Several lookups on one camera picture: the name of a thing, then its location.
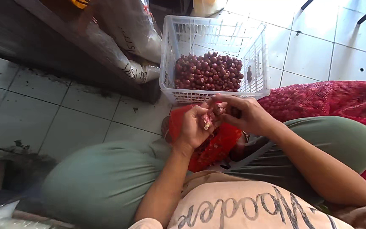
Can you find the person's left hand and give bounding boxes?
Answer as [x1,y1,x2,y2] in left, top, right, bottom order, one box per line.
[174,101,222,152]

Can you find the person's right hand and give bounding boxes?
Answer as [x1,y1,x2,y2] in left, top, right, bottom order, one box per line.
[211,93,281,138]

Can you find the brownish red shallot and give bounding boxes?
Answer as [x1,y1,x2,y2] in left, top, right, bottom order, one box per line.
[213,102,228,116]

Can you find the person's right forearm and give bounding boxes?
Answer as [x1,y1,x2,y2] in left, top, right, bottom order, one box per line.
[269,121,366,207]

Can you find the person's left forearm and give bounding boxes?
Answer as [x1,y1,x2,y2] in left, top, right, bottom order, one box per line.
[134,144,195,228]

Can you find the translucent white plastic crate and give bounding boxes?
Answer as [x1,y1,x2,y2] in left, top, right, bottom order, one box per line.
[159,15,271,106]

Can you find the bright red plastic bag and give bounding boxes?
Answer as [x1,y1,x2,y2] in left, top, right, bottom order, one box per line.
[169,105,243,173]

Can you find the pile of shallots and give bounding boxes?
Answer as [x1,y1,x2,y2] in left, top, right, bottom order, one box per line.
[174,52,244,92]

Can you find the slim plastic sack, black writing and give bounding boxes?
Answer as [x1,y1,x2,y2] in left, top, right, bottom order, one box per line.
[82,19,161,84]

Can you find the person's body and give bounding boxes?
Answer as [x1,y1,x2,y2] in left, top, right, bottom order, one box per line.
[128,170,366,229]

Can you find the pale yellowish sack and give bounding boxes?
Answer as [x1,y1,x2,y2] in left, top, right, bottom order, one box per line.
[190,0,229,18]

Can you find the white sack with black writing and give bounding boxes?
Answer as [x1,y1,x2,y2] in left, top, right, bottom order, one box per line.
[91,0,163,65]

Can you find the large crimson mesh sack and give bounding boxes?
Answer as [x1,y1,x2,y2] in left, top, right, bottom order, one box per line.
[257,80,366,183]

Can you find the person's legs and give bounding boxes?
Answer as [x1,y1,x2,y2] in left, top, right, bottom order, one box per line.
[41,115,366,229]

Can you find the dark wooden bench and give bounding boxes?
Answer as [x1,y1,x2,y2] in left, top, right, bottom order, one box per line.
[0,0,162,105]

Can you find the yellow plastic item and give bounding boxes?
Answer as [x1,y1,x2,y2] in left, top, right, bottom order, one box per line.
[71,0,91,9]

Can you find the clear plastic bags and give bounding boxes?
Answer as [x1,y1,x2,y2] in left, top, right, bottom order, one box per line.
[0,200,53,229]

